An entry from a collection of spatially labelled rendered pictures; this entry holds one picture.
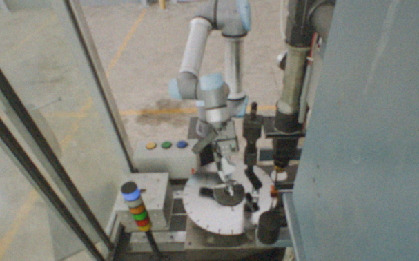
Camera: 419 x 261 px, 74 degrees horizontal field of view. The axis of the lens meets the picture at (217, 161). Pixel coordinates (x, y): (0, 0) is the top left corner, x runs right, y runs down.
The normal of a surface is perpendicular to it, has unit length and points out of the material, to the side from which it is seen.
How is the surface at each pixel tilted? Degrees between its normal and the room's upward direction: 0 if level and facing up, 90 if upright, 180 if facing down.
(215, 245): 0
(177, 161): 90
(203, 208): 0
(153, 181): 0
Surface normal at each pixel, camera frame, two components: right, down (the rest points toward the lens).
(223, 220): -0.05, -0.70
